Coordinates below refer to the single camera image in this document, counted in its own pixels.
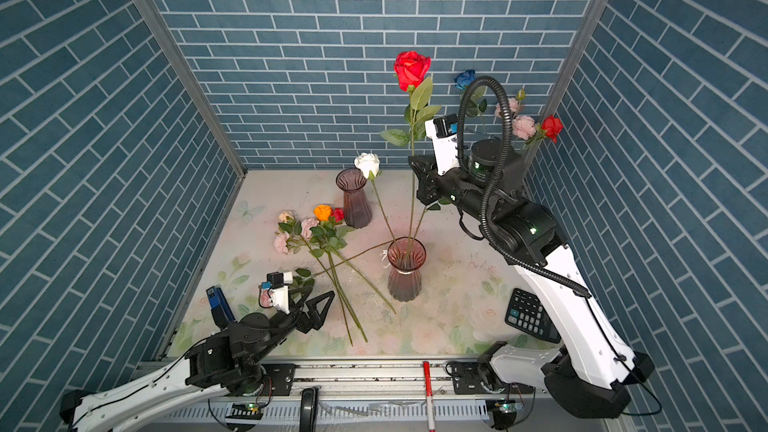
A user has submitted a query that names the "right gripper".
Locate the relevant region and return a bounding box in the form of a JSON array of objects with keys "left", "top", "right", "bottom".
[{"left": 411, "top": 150, "right": 497, "bottom": 226}]

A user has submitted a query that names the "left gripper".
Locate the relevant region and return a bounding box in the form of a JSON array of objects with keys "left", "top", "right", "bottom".
[{"left": 249, "top": 287, "right": 336, "bottom": 369}]

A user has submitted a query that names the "white rose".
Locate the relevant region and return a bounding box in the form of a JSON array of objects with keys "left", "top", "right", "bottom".
[
  {"left": 411, "top": 198, "right": 452, "bottom": 239},
  {"left": 354, "top": 153, "right": 396, "bottom": 240}
]

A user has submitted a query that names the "pink glass vase with ribbon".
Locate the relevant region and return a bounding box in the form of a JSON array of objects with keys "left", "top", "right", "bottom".
[{"left": 386, "top": 237, "right": 427, "bottom": 302}]

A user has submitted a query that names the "blue rose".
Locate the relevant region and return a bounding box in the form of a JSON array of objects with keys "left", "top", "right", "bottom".
[{"left": 454, "top": 70, "right": 488, "bottom": 129}]

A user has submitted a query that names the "pink carnation spray stem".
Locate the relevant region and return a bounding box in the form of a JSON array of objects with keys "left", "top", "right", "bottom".
[{"left": 508, "top": 88, "right": 538, "bottom": 144}]

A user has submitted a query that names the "red rose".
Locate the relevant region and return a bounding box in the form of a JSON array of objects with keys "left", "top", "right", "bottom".
[
  {"left": 379, "top": 50, "right": 444, "bottom": 244},
  {"left": 526, "top": 115, "right": 564, "bottom": 147}
]

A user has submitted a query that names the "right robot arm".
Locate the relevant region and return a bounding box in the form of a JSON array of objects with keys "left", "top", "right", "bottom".
[{"left": 409, "top": 153, "right": 655, "bottom": 419}]

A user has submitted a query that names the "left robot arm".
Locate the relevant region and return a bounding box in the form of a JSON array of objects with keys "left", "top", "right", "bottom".
[{"left": 59, "top": 286, "right": 335, "bottom": 431}]

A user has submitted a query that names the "dark purple glass vase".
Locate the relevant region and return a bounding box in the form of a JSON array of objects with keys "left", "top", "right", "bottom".
[{"left": 336, "top": 168, "right": 372, "bottom": 229}]

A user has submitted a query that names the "pink rose on table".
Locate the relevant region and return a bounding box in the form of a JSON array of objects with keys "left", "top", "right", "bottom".
[{"left": 258, "top": 232, "right": 347, "bottom": 308}]

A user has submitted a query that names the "pale pink bud spray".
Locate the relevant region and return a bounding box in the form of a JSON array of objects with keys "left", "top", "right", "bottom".
[{"left": 272, "top": 209, "right": 355, "bottom": 346}]

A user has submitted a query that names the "blue black handheld device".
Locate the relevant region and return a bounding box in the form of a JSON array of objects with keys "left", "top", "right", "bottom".
[{"left": 206, "top": 285, "right": 236, "bottom": 330}]

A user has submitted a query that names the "red carnation stem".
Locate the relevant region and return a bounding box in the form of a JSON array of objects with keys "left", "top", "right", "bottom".
[{"left": 328, "top": 208, "right": 395, "bottom": 313}]

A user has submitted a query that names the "orange rose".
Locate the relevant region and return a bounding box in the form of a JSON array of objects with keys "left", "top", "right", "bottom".
[{"left": 305, "top": 205, "right": 367, "bottom": 345}]

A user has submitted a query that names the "red white marker pen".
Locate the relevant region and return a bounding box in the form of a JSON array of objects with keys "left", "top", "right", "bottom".
[{"left": 422, "top": 361, "right": 436, "bottom": 432}]

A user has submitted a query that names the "black calculator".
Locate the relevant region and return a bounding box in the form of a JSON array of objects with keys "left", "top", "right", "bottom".
[{"left": 505, "top": 288, "right": 561, "bottom": 344}]

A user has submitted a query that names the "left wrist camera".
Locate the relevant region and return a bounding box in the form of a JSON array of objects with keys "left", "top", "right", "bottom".
[{"left": 258, "top": 272, "right": 293, "bottom": 314}]

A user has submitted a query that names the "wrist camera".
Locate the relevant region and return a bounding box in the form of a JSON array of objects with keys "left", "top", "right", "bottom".
[
  {"left": 425, "top": 114, "right": 459, "bottom": 175},
  {"left": 258, "top": 272, "right": 293, "bottom": 314}
]

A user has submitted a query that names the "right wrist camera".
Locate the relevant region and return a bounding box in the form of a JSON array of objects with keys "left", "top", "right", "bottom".
[{"left": 425, "top": 114, "right": 459, "bottom": 175}]

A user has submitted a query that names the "aluminium mounting rail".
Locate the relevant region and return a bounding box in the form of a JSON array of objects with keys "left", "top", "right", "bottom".
[{"left": 137, "top": 356, "right": 607, "bottom": 403}]

